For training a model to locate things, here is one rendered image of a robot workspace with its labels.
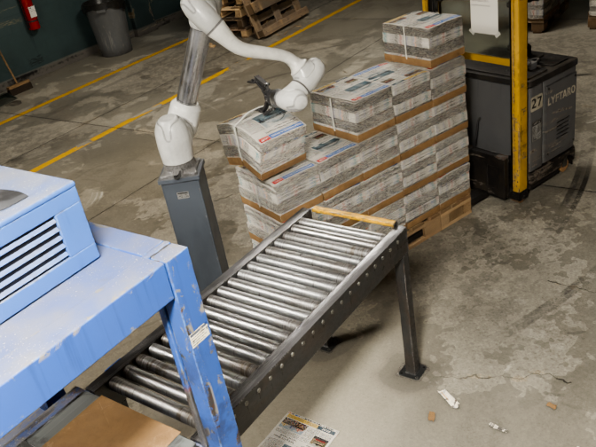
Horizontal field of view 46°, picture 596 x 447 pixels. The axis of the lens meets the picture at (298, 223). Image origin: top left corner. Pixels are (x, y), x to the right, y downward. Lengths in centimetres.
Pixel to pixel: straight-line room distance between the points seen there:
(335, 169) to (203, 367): 215
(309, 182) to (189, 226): 66
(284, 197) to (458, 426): 138
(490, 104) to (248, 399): 306
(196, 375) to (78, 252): 42
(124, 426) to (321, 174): 185
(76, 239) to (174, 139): 175
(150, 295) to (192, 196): 187
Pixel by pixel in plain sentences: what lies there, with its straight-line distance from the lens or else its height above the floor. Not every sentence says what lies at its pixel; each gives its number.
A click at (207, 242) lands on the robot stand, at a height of 62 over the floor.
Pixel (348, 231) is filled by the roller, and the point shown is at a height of 79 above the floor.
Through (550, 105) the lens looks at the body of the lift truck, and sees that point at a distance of 482.
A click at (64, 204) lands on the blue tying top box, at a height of 171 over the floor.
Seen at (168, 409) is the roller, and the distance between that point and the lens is 236.
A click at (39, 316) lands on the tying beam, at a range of 156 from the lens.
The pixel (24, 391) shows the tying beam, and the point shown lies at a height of 151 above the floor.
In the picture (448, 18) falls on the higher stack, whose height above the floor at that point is 129.
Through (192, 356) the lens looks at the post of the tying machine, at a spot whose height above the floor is 127.
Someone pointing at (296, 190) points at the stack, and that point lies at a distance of 359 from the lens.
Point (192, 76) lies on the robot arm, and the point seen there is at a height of 141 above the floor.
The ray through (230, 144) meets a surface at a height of 100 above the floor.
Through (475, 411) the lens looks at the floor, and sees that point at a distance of 328.
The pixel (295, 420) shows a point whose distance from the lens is 332.
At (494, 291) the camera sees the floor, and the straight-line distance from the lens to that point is 397.
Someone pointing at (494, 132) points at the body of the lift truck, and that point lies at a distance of 488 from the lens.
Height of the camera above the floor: 233
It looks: 29 degrees down
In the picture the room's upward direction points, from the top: 10 degrees counter-clockwise
